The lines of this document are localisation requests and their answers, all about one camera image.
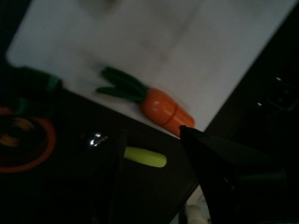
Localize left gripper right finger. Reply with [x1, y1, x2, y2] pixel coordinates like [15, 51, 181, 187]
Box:
[179, 125, 299, 224]

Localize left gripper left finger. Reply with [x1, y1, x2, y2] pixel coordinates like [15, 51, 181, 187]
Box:
[83, 129, 130, 224]

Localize orange toy carrot green leaves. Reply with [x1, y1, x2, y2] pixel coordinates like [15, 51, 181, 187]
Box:
[96, 66, 197, 138]

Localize white cutting board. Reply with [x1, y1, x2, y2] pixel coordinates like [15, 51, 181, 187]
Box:
[4, 0, 299, 138]

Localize black toy with green band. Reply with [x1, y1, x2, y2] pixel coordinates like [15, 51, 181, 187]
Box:
[7, 66, 64, 117]

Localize orange round ring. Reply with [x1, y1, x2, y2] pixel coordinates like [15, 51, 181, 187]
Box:
[0, 106, 58, 175]

